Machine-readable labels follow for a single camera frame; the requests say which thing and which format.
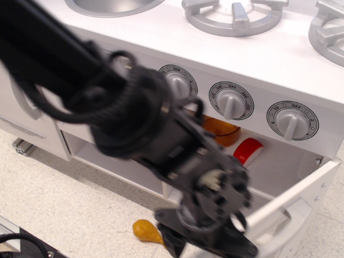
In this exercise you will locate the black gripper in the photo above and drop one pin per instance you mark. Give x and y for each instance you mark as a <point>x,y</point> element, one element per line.
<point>217,239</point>

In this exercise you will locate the white oven door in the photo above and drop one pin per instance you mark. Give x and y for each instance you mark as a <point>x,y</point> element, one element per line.
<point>277,228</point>

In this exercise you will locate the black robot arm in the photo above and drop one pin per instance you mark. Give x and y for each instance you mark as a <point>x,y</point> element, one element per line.
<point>132,114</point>

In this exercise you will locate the yellow toy chicken drumstick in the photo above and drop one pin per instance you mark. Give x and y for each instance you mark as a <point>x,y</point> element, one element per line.
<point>144,230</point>

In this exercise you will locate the red white toy sushi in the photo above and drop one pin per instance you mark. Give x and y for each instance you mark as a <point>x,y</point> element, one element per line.
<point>248,151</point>

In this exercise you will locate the orange transparent cup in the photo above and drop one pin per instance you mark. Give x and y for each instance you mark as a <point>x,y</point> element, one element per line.
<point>225,133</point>

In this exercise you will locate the grey middle stove knob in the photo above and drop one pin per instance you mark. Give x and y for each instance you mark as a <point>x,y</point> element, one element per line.
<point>231,100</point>

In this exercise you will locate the grey stove knob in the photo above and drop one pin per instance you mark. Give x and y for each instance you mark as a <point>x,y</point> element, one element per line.
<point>292,120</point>
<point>231,100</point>
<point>182,84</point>

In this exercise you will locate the grey left stove knob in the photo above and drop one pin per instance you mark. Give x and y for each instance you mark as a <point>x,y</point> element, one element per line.
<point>182,84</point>

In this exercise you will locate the grey right stove knob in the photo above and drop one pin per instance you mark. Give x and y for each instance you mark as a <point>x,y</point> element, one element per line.
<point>292,120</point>

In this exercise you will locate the white toy kitchen unit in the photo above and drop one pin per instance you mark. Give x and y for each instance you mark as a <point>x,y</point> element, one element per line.
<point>277,65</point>

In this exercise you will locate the silver sink basin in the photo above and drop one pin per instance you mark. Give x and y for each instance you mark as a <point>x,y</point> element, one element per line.
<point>111,8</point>

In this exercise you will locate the silver stove burner right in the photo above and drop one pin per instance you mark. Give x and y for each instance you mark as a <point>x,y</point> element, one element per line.
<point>324,38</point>

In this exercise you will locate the silver oven door handle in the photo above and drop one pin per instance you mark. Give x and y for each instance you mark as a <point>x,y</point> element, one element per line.
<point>298,214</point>

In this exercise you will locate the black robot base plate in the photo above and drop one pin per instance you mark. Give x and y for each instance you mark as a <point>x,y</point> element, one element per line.
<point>30,249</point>

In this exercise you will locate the aluminium frame rail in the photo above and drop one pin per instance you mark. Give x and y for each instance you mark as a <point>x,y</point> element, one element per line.
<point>23,147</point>

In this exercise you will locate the silver fridge door handle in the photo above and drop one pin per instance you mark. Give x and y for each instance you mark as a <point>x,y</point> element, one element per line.
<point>27,107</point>

